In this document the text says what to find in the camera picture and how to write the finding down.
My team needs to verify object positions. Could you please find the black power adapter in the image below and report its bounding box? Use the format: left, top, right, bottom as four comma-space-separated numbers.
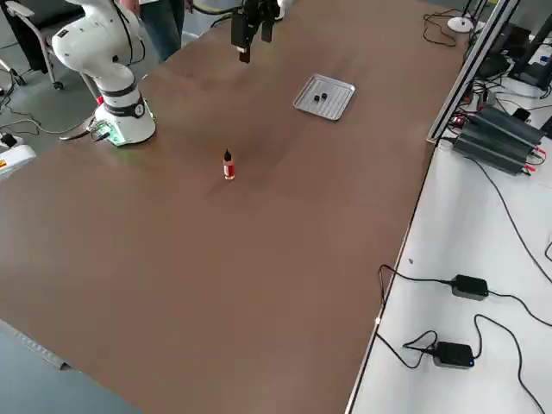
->
451, 273, 490, 299
431, 341, 474, 370

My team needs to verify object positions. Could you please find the white cabinet with orange label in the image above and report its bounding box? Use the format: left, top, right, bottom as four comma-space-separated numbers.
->
0, 144, 37, 185

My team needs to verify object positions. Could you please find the person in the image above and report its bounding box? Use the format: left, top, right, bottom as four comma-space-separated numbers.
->
119, 0, 187, 63

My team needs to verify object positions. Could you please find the small red oil bottle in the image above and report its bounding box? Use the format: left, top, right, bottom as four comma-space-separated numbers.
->
221, 147, 237, 183

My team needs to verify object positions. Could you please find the aluminium profile post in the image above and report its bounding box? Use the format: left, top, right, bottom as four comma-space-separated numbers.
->
425, 0, 521, 144

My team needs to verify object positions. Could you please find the ribbed silver metal tray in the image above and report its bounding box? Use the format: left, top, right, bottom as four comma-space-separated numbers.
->
292, 73, 358, 123

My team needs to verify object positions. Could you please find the black computer monitor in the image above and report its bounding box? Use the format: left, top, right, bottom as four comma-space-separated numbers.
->
507, 24, 552, 91

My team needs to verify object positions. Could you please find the thin dark lamp cable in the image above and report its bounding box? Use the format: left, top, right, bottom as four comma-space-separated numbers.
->
422, 11, 459, 48

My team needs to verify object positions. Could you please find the white desk lamp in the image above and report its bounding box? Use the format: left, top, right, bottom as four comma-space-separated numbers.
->
447, 0, 475, 33

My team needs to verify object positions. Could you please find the black adapter cable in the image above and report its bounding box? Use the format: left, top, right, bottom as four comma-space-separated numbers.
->
378, 263, 455, 323

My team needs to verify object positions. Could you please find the black finned power supply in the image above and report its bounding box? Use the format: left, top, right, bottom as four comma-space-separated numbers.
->
452, 128, 541, 177
467, 104, 547, 147

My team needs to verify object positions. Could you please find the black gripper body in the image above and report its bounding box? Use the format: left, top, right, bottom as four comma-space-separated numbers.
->
241, 0, 279, 18

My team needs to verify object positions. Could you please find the aluminium table edge rail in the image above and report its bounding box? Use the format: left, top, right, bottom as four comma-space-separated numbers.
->
0, 317, 72, 373

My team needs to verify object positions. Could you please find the grey office chair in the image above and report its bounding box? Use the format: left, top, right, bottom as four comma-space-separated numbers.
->
0, 0, 66, 91

